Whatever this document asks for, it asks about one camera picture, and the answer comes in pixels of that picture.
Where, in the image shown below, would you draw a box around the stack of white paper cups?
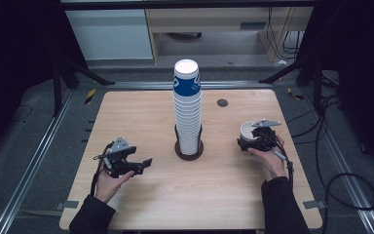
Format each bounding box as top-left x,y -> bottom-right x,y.
172,58 -> 203,156

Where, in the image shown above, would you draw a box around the yellow black tape strip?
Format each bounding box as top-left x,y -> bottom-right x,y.
84,88 -> 97,105
286,87 -> 305,101

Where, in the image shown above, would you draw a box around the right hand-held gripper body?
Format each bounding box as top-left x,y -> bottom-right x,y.
250,118 -> 282,153

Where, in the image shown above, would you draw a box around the right hand-held gripper black cable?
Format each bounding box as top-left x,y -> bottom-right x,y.
266,132 -> 295,193

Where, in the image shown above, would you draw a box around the left hand-held gripper black cable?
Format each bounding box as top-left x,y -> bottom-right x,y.
90,141 -> 115,198

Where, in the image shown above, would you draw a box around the black hanging desk cables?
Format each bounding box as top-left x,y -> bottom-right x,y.
266,7 -> 306,61

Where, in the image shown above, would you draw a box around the person's left hand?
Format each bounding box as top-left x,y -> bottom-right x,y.
95,162 -> 135,204

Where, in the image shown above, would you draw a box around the white cabinet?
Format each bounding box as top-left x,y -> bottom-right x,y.
65,9 -> 154,61

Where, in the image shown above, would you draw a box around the thin black floor cable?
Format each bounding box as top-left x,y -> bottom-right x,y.
9,103 -> 33,125

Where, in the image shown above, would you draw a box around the dark round cup holder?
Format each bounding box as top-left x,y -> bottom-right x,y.
173,123 -> 205,162

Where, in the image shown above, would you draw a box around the person's right hand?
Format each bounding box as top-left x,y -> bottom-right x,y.
247,136 -> 288,181

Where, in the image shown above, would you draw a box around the black curtain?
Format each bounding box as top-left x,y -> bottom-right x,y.
305,0 -> 374,178
0,0 -> 66,160

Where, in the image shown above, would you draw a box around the grey metal table bracket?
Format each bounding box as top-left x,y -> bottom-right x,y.
302,200 -> 327,210
56,200 -> 80,211

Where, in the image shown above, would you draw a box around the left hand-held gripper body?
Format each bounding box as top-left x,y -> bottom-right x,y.
102,136 -> 134,178

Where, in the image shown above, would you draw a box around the black metal stand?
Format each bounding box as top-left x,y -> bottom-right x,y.
258,53 -> 326,115
52,53 -> 116,118

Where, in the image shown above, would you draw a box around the blue banded paper cup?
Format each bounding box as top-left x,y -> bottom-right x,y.
239,120 -> 262,144

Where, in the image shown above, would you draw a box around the aluminium floor rail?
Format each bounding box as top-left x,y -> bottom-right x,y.
300,87 -> 374,234
0,89 -> 76,234

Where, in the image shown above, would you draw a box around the black floor cable bundle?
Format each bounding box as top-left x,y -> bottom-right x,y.
286,93 -> 343,183

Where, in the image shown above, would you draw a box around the hand-held gripper black cable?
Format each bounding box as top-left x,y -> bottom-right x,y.
266,132 -> 295,193
90,141 -> 115,198

